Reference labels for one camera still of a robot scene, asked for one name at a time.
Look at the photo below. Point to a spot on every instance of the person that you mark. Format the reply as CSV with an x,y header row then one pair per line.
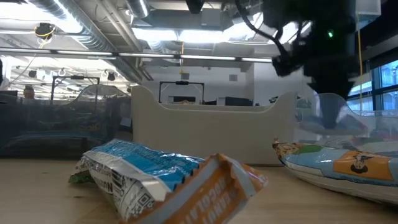
x,y
29,92

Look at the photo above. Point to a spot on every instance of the clear plastic bin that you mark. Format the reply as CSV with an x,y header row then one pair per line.
x,y
373,124

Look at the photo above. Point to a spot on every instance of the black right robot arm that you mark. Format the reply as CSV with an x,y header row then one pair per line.
x,y
311,9

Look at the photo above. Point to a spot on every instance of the black gantry frame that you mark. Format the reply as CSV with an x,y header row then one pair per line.
x,y
76,77
182,83

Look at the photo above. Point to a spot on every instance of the black monitor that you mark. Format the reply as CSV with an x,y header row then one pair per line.
x,y
237,101

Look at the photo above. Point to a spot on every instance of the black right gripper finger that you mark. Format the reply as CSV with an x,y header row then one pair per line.
x,y
332,112

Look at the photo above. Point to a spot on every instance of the tan and blue granola bar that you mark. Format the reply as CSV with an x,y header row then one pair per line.
x,y
335,168

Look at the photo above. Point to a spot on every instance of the long ceiling light bar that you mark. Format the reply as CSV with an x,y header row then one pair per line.
x,y
186,57

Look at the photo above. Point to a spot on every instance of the dark translucent plastic bin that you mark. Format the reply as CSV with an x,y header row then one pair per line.
x,y
68,109

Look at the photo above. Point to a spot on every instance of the light opaque plastic bin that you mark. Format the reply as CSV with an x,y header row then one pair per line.
x,y
214,130

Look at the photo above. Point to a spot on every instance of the silver round duct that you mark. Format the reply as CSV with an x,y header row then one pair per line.
x,y
138,7

